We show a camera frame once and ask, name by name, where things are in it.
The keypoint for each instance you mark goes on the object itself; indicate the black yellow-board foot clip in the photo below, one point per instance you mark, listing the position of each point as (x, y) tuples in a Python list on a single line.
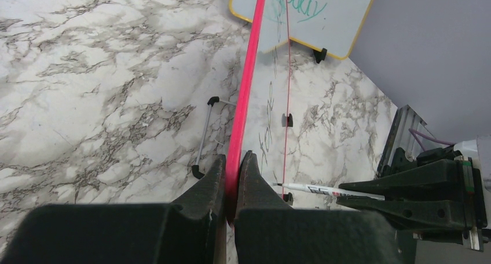
[(320, 56)]

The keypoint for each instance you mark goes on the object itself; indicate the yellow framed whiteboard with writing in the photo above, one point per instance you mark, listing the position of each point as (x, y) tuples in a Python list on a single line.
[(330, 26)]

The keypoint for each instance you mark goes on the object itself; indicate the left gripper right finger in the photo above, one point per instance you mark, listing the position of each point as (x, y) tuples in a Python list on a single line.
[(268, 230)]

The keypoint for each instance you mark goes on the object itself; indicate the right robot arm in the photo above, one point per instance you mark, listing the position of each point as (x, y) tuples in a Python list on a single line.
[(441, 196)]

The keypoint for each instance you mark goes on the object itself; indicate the red framed whiteboard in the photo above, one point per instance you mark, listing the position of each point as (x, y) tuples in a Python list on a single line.
[(262, 99)]

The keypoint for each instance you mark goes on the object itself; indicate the white whiteboard marker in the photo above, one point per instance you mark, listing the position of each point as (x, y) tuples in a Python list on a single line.
[(327, 191)]

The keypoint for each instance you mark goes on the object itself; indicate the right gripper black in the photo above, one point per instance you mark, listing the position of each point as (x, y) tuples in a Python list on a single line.
[(429, 215)]

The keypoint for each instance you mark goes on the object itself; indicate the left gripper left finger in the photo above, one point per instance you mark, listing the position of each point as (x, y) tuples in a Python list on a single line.
[(189, 229)]

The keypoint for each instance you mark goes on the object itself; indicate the aluminium front frame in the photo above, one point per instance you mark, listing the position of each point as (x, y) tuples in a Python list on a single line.
[(400, 137)]

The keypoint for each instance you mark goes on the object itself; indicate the black whiteboard foot clip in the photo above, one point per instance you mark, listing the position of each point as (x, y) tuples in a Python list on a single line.
[(288, 198), (287, 120)]

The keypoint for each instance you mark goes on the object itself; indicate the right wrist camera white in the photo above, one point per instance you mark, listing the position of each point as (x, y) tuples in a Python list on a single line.
[(479, 150)]

